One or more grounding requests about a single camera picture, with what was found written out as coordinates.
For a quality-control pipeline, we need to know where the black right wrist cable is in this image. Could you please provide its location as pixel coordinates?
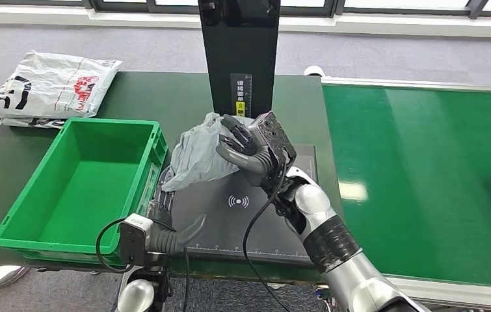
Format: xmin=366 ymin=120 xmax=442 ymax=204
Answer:
xmin=242 ymin=150 xmax=291 ymax=312

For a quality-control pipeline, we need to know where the dark green table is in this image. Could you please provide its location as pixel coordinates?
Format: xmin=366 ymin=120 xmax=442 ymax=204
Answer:
xmin=0 ymin=71 xmax=349 ymax=285

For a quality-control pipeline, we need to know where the white conveyor end roller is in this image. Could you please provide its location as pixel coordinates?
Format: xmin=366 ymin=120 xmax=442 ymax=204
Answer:
xmin=304 ymin=65 xmax=326 ymax=79

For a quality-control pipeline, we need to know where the green conveyor belt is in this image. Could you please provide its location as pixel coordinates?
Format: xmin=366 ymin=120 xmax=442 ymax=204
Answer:
xmin=321 ymin=84 xmax=491 ymax=289

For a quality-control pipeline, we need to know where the green plastic crate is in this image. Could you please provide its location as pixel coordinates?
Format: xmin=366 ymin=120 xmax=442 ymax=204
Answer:
xmin=0 ymin=117 xmax=169 ymax=266

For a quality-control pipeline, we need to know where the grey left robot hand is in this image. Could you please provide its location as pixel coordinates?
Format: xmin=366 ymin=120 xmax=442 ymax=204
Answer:
xmin=149 ymin=191 xmax=207 ymax=246

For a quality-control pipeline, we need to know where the black inbound scanner machine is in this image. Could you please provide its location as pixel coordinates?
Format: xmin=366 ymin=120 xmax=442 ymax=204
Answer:
xmin=169 ymin=0 xmax=320 ymax=266

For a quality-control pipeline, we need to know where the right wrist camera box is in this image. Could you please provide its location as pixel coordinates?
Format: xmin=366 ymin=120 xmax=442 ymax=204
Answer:
xmin=251 ymin=110 xmax=298 ymax=164

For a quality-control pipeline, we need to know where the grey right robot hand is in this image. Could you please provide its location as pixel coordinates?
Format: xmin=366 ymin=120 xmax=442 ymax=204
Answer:
xmin=215 ymin=113 xmax=272 ymax=172

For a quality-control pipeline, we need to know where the white window sill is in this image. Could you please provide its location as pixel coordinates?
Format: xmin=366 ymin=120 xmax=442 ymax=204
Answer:
xmin=0 ymin=6 xmax=491 ymax=40

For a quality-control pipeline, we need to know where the white printed parcel bag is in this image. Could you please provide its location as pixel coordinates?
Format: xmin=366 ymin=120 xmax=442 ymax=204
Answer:
xmin=0 ymin=51 xmax=123 ymax=119
xmin=1 ymin=116 xmax=67 ymax=129

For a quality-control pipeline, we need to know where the black yellow scanner label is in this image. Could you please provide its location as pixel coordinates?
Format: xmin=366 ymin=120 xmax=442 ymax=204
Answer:
xmin=230 ymin=73 xmax=254 ymax=118

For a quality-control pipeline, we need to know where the grey parcel bag red print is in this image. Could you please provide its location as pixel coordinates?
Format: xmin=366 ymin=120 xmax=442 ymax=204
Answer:
xmin=161 ymin=112 xmax=255 ymax=192

